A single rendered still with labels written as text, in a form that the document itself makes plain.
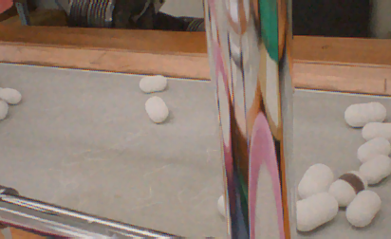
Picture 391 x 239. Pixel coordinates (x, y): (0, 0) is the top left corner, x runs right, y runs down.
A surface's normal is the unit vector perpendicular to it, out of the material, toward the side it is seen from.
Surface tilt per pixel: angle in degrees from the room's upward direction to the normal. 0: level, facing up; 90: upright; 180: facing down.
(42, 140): 0
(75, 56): 45
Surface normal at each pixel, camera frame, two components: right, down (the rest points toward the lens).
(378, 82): -0.40, -0.31
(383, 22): -0.45, 0.43
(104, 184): -0.11, -0.88
